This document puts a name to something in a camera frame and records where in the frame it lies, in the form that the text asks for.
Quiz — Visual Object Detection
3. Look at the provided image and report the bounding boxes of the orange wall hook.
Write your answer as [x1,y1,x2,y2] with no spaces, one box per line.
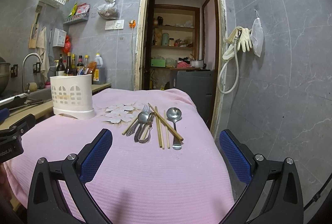
[129,20,136,29]

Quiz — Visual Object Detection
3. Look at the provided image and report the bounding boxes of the pale chopstick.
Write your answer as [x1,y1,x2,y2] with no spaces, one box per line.
[164,110,170,149]

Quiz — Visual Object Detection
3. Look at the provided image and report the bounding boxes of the rubber gloves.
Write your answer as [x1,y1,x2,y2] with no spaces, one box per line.
[237,26,253,52]

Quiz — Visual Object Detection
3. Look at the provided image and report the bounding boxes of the white plastic utensil holder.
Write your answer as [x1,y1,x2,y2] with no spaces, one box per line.
[50,74,95,119]

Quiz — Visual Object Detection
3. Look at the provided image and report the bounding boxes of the wooden cutting board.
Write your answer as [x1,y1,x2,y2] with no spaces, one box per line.
[28,5,42,49]

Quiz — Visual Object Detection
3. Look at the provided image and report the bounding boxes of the white wall switch socket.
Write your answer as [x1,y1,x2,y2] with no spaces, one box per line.
[105,20,124,30]

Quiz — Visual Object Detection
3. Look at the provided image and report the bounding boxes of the large steel spoon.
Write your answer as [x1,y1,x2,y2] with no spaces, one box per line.
[166,107,182,150]

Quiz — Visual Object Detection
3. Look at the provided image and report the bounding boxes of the steel kitchen faucet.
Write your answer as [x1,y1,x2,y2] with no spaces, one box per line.
[21,52,43,92]

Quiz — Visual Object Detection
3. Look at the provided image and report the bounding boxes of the steel fork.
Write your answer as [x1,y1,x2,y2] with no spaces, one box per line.
[126,104,150,136]

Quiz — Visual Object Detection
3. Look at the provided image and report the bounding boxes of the dark sauce bottle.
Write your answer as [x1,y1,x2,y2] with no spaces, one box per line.
[64,52,75,76]

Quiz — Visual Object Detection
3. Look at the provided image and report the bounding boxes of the hanging plastic bag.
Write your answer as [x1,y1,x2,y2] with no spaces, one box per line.
[97,0,119,20]

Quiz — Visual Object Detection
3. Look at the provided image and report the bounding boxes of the dark grey cabinet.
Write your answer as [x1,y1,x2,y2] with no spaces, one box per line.
[169,70,213,126]

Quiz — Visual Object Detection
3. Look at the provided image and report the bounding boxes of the white box on wall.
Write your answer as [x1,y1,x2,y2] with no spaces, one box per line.
[52,28,67,47]

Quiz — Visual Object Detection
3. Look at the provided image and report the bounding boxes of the small steel spoon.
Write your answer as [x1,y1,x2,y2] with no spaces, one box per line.
[134,111,150,142]

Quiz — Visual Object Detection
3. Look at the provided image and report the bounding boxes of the red plastic bag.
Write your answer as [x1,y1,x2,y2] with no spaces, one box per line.
[62,35,71,54]

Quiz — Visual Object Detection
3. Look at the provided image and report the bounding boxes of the pink floral cloth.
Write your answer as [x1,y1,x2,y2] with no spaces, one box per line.
[4,89,234,223]

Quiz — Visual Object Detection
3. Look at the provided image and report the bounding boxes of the grey wall shelf rack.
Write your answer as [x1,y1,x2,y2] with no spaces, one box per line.
[63,12,89,25]

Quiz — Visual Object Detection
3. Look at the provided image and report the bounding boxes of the hanging beige towel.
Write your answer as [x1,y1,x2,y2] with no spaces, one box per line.
[36,26,50,82]

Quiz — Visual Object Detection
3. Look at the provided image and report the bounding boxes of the wooden chopstick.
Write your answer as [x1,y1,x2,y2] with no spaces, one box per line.
[122,116,138,135]
[155,106,164,149]

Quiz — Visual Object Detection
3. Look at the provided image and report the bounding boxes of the wooden chopstick diagonal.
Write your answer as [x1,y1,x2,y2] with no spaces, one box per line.
[148,103,183,141]

